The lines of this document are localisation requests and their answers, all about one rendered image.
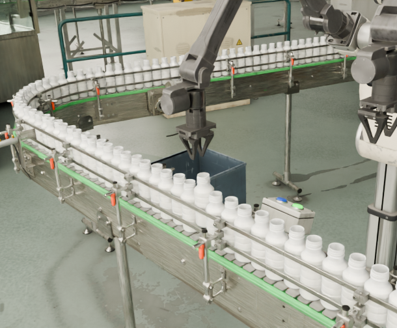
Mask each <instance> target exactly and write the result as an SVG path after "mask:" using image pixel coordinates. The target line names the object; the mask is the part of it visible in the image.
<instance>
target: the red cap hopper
mask: <svg viewBox="0 0 397 328"><path fill-rule="evenodd" d="M104 7H105V8H104V12H105V15H109V7H108V5H106V6H104ZM54 12H55V20H56V25H57V33H58V37H59V32H58V26H59V24H60V17H59V9H57V10H54ZM60 13H61V21H62V20H64V19H66V16H65V11H63V10H62V9H60ZM113 14H118V7H117V5H116V3H115V4H113ZM114 21H115V33H116V44H117V48H116V47H114V46H113V42H112V36H111V25H110V19H105V23H106V29H107V39H108V41H107V40H106V39H105V45H106V47H105V48H106V49H109V53H106V54H112V53H122V44H121V37H120V25H119V18H114ZM62 30H63V35H64V43H65V52H66V59H76V58H81V57H91V56H97V55H103V53H100V54H94V55H84V56H78V57H75V55H76V53H77V52H82V51H92V50H98V49H102V46H101V47H95V48H85V49H81V47H82V46H83V44H84V43H85V42H84V41H82V42H81V43H80V45H79V46H78V47H77V49H75V50H70V45H71V44H72V42H73V41H74V40H75V38H76V37H77V36H76V35H74V36H73V38H72V39H71V41H69V38H68V30H67V24H66V23H65V24H64V25H63V26H62ZM93 35H94V36H95V37H96V38H97V39H99V40H100V41H102V39H101V38H100V37H99V36H98V35H97V34H96V33H94V34H93ZM59 45H60V40H59ZM60 51H61V45H60ZM113 51H115V52H113ZM71 53H73V54H72V55H71ZM61 59H62V53H61ZM108 62H109V63H114V62H116V61H115V60H114V57H110V61H108ZM118 62H119V63H120V64H121V65H122V66H121V67H122V69H123V70H124V69H125V67H124V62H123V56H118ZM61 69H62V70H63V69H64V66H63V61H62V68H61ZM68 69H69V71H74V70H73V65H72V62H68Z"/></svg>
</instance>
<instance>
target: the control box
mask: <svg viewBox="0 0 397 328"><path fill-rule="evenodd" d="M262 202H263V203H262V206H261V209H260V210H266V211H268V212H269V223H270V220H272V219H275V218H279V219H282V220H284V227H285V230H284V231H285V232H287V234H289V231H290V227H291V226H294V225H299V226H302V227H303V228H304V231H305V235H306V234H310V231H311V228H312V224H313V220H314V216H315V212H314V211H311V210H308V209H306V208H304V207H303V208H296V207H294V206H292V205H293V204H294V203H292V202H289V201H286V202H283V201H280V200H277V197H274V198H267V197H266V198H263V201H262Z"/></svg>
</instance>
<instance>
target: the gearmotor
mask: <svg viewBox="0 0 397 328"><path fill-rule="evenodd" d="M176 83H181V79H177V80H174V81H168V82H167V83H166V84H165V87H161V88H156V89H150V90H148V91H147V93H148V107H149V112H150V115H151V116H156V115H163V114H165V113H164V112H163V110H162V108H161V102H160V101H161V97H162V95H163V89H165V88H167V87H171V86H173V85H175V84H176ZM178 134H179V133H175V134H172V135H167V136H166V137H170V136H173V135H178Z"/></svg>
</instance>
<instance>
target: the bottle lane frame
mask: <svg viewBox="0 0 397 328"><path fill-rule="evenodd" d="M23 150H25V151H26V153H27V154H29V155H30V156H31V159H32V163H33V164H35V165H36V166H35V167H33V169H34V177H33V176H31V175H30V174H29V173H28V174H29V176H30V177H31V180H32V181H34V182H36V183H37V184H38V185H40V186H42V187H43V188H44V189H46V190H48V191H49V192H50V193H52V194H53V195H55V196H56V197H59V192H58V191H57V180H56V175H55V168H54V169H51V165H50V161H49V160H47V161H44V158H46V157H47V156H46V155H45V154H43V153H41V152H39V151H38V150H35V149H34V148H32V147H30V146H29V145H27V144H23ZM58 167H59V174H60V178H61V185H62V187H66V186H69V185H70V178H72V181H73V185H72V186H70V187H69V188H66V189H64V197H67V196H70V195H71V194H72V191H71V187H73V189H74V193H75V195H73V196H72V197H69V198H67V199H66V202H65V203H67V204H68V205H69V206H71V207H72V208H74V209H75V210H77V211H78V212H80V213H82V214H83V215H84V216H86V217H88V218H89V219H90V220H91V221H93V222H95V223H96V224H98V222H97V216H96V213H97V211H99V212H102V213H103V214H105V215H106V216H108V217H109V219H110V221H111V227H112V233H113V235H114V236H115V237H117V238H119V231H118V230H117V229H116V228H117V226H118V221H117V216H116V206H112V204H111V197H110V196H108V197H104V194H106V193H108V192H110V191H107V190H105V188H102V187H100V185H96V184H95V183H94V182H91V181H90V180H88V179H86V178H85V177H84V176H81V175H79V174H78V173H76V172H75V171H72V170H70V169H69V168H67V167H66V166H64V165H62V164H60V163H58ZM119 199H120V209H121V215H122V225H123V226H128V225H130V224H132V218H131V215H134V216H135V221H136V224H134V225H132V226H130V227H128V228H127V229H126V231H125V235H126V237H128V236H131V235H133V234H134V233H133V226H135V227H136V228H137V235H134V237H132V238H129V239H128V241H127V243H126V244H127V245H129V246H130V247H131V248H133V249H135V250H136V251H137V252H139V253H141V254H142V255H143V256H145V257H147V258H148V259H149V260H151V261H152V262H153V263H155V264H157V265H158V266H159V267H161V268H163V269H164V270H165V271H167V272H169V273H170V274H171V275H173V276H174V277H176V278H177V279H179V280H180V281H182V282H183V283H185V284H186V285H188V286H189V287H191V288H192V289H194V290H195V291H196V292H198V293H199V294H201V295H203V296H204V294H205V288H204V287H203V286H202V284H203V282H204V264H203V259H200V258H199V248H196V249H192V245H194V244H196V243H198V241H194V240H192V239H191V238H190V236H189V237H187V236H185V235H183V234H182V232H179V231H177V230H175V229H174V228H171V227H170V226H168V225H167V223H166V224H165V223H162V222H161V221H160V219H159V220H157V219H156V218H154V217H153V215H152V216H151V215H148V214H147V213H146V212H144V211H142V210H140V208H136V207H135V206H134V205H133V204H132V205H131V204H130V203H128V201H125V200H122V198H119ZM215 251H216V250H215ZM215 251H211V250H209V249H208V254H209V267H210V281H211V282H214V281H216V280H217V279H219V278H221V273H220V268H223V269H224V270H225V279H222V281H223V282H225V283H226V291H223V292H222V293H221V294H219V295H218V296H216V297H215V299H214V302H213V303H215V304H216V305H217V306H218V307H220V308H222V309H223V310H225V311H226V312H228V313H229V314H231V315H232V316H233V317H235V318H236V319H238V320H239V321H241V322H242V323H244V324H245V325H247V326H248V327H250V328H331V327H332V326H333V325H334V324H336V321H335V320H336V318H335V319H333V320H332V319H330V318H328V317H327V316H324V315H323V314H322V312H323V311H324V310H322V311H320V312H318V311H316V310H314V309H313V308H310V307H309V305H310V303H309V304H307V305H306V304H304V303H302V302H300V301H298V300H297V298H298V297H299V296H297V297H292V296H290V295H288V294H286V290H285V291H281V290H279V289H278V288H276V287H274V285H275V284H276V283H275V284H269V283H267V282H266V281H264V278H265V277H264V278H261V279H260V278H258V277H257V276H255V275H253V272H251V273H249V272H248V271H246V270H244V269H243V266H241V267H240V266H237V265H236V264H234V263H233V261H234V260H233V261H229V260H227V259H226V258H224V256H220V255H218V254H217V253H215Z"/></svg>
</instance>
